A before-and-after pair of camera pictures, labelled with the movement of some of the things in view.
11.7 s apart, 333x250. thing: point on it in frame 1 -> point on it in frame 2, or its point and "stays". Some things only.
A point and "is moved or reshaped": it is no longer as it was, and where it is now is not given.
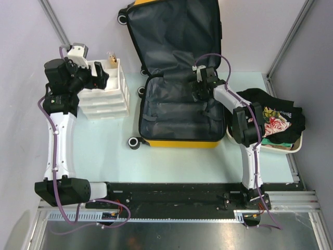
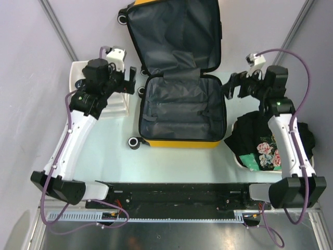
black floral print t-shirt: x=283 y=122 is moved or reshaped
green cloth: x=266 y=141 is moved or reshaped
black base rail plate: x=176 y=198 stays
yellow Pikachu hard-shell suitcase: x=170 y=37 stays
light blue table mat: x=103 y=153 stays
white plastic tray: x=272 y=149 -> x=245 y=168
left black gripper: x=99 y=82 -> x=126 y=86
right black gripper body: x=195 y=86 -> x=251 y=86
